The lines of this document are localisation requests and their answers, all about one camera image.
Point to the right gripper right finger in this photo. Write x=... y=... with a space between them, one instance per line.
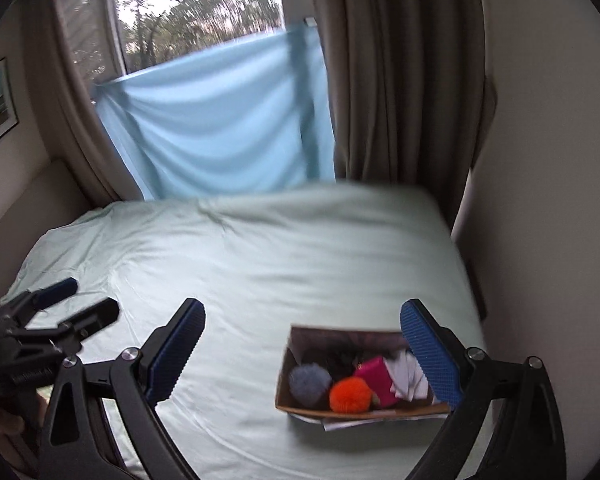
x=527 y=441

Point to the white cloth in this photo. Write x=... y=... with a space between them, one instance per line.
x=408 y=380

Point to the person's left hand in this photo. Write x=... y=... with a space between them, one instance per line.
x=5 y=419

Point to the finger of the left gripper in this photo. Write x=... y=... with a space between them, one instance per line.
x=68 y=335
x=20 y=310

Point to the light blue hanging sheet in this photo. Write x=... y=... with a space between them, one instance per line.
x=248 y=116

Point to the orange fluffy pom-pom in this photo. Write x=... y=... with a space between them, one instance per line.
x=350 y=396

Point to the cardboard box pink interior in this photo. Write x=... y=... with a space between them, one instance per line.
x=340 y=351

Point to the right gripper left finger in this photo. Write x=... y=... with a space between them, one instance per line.
x=77 y=441

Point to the window with frame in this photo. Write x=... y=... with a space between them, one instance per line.
x=111 y=38

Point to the brown curtain right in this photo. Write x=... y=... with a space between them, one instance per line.
x=408 y=91

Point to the magenta zipper pouch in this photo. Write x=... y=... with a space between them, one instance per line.
x=376 y=375

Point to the grey fluffy plush sock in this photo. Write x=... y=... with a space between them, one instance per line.
x=309 y=384

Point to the beige curtain left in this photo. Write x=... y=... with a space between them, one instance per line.
x=70 y=128

